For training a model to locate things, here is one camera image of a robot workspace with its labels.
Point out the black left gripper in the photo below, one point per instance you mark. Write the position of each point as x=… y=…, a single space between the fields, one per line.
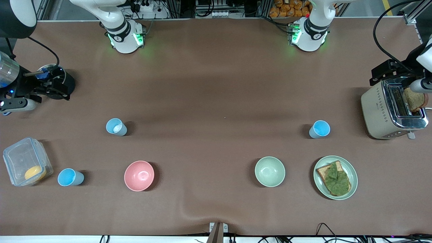
x=407 y=61

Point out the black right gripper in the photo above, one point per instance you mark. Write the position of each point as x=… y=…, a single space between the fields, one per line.
x=24 y=84

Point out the light blue plastic cup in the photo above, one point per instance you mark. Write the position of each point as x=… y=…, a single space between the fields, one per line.
x=69 y=177
x=319 y=129
x=116 y=127

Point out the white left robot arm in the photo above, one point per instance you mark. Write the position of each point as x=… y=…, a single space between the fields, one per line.
x=310 y=33

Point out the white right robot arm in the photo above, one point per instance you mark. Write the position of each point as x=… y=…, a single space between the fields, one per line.
x=125 y=37

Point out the small dark blue object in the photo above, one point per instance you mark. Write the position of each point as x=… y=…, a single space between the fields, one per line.
x=42 y=75

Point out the beige and chrome toaster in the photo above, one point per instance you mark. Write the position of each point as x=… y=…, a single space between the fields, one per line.
x=376 y=111

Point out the dark rounded bread slice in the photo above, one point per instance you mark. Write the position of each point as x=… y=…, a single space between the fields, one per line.
x=414 y=100

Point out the clear plastic food container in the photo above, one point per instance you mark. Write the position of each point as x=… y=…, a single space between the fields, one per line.
x=22 y=158

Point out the round yellow food piece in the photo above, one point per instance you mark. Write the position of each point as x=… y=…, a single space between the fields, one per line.
x=34 y=173

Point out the pale green plate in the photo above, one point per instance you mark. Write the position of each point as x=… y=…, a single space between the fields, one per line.
x=352 y=175

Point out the bag of orange buns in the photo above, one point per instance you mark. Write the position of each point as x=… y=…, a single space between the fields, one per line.
x=290 y=8

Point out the green lettuce leaf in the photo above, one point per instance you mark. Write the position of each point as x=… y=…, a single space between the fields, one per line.
x=337 y=180

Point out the square toast bread slice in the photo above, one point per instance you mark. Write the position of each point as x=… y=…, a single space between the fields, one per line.
x=322 y=173

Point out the white power strip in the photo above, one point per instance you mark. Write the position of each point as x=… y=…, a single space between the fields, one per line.
x=148 y=6

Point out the pink bowl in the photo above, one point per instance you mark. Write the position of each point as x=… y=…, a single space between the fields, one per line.
x=139 y=175

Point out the pale green bowl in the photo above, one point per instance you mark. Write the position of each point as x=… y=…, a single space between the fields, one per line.
x=270 y=171

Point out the aluminium frame profile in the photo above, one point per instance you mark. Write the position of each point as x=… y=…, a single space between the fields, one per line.
x=412 y=18

